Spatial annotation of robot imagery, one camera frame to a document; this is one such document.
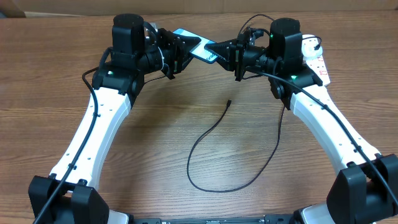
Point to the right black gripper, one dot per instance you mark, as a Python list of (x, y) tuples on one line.
[(231, 58)]

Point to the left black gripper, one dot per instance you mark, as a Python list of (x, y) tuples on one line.
[(176, 48)]

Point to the blue Galaxy smartphone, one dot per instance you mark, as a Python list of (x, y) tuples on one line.
[(199, 51)]

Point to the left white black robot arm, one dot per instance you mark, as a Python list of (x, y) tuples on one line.
[(70, 193)]

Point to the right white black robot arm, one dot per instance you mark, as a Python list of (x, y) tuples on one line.
[(365, 188)]

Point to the white charger plug adapter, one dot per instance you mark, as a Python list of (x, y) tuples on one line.
[(311, 47)]

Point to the white power strip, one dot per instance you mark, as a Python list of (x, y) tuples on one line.
[(317, 65)]

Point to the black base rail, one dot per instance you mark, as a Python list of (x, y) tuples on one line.
[(267, 219)]

